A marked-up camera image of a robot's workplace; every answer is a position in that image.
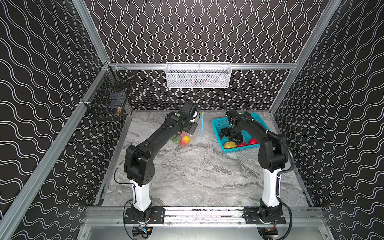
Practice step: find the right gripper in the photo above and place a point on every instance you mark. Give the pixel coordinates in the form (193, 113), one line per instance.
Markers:
(229, 132)

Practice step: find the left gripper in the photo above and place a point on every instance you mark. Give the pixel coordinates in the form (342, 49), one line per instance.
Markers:
(190, 128)

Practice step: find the yellow toy potato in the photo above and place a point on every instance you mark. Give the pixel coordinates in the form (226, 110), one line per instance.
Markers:
(229, 145)

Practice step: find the teal plastic basket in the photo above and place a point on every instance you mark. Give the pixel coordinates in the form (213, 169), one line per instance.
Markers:
(220, 123)

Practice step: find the orange red toy pepper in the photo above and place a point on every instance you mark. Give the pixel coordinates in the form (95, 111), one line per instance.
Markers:
(185, 141)

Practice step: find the clear zip top bag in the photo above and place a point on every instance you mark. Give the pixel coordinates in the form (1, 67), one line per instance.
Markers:
(198, 132)

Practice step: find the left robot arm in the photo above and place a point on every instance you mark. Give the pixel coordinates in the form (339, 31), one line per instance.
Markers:
(139, 160)

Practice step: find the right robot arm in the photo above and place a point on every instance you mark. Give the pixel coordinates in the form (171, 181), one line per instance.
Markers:
(275, 156)

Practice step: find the white mesh wall basket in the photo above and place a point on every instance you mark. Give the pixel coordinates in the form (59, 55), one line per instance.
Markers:
(197, 75)

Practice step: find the black wire wall basket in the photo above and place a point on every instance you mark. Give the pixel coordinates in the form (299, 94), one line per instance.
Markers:
(109, 102)

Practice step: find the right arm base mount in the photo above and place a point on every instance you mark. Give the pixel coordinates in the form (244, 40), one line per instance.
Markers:
(267, 216)

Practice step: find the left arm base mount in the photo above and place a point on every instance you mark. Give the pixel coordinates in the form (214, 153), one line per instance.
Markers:
(144, 216)

